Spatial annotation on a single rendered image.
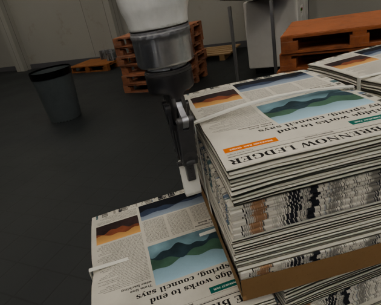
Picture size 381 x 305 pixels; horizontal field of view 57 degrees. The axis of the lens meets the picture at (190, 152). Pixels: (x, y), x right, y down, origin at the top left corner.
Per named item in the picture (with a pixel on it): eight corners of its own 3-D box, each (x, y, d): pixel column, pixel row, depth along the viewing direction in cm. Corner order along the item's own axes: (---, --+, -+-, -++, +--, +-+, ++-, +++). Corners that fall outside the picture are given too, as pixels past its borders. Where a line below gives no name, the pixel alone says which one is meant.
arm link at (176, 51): (180, 19, 57) (187, 56, 59) (126, 31, 55) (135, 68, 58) (196, 22, 49) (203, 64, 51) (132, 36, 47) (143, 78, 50)
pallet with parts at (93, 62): (130, 60, 772) (126, 46, 758) (109, 71, 709) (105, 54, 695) (91, 65, 822) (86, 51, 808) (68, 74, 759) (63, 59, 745)
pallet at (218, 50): (242, 49, 663) (242, 43, 658) (229, 60, 597) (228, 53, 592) (185, 55, 715) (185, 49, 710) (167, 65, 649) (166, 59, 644)
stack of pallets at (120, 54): (211, 73, 536) (202, 19, 502) (190, 89, 472) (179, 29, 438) (149, 78, 583) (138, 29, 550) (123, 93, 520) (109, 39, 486)
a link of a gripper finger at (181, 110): (180, 88, 55) (188, 95, 51) (186, 118, 58) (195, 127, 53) (166, 92, 55) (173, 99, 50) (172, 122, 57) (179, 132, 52)
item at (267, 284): (216, 236, 66) (213, 218, 64) (358, 199, 68) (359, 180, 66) (242, 302, 52) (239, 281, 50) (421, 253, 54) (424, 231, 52)
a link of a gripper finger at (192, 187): (194, 157, 62) (195, 158, 61) (201, 190, 65) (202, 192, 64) (178, 161, 61) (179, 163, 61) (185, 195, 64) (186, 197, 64)
